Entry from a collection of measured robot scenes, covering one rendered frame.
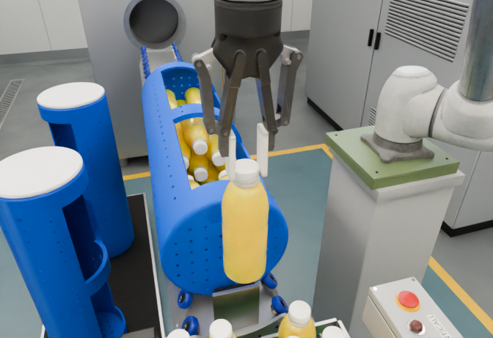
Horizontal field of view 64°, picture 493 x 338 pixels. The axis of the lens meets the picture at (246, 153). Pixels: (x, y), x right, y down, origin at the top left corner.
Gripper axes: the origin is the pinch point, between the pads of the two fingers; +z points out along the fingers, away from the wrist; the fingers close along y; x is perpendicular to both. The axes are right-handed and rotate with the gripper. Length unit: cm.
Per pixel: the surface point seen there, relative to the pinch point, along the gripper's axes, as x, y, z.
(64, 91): -134, 48, 41
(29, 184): -62, 49, 40
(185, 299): -14.9, 9.8, 46.0
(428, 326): 11.2, -30.1, 33.1
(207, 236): -15.7, 3.8, 29.0
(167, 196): -26.3, 10.8, 25.2
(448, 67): -132, -151, 44
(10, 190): -60, 54, 41
